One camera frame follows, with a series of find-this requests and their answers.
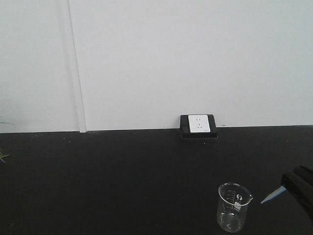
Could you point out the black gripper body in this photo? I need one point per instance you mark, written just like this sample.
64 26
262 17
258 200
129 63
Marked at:
299 184

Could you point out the transparent plastic pipette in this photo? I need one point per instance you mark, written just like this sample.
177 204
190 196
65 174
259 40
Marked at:
274 194

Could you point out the green plant leaves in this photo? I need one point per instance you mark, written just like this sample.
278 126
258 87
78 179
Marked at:
3 156

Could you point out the clear glass beaker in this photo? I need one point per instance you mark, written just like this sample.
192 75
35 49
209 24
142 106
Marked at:
233 203

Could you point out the white socket on black base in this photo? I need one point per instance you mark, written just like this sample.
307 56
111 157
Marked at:
193 127

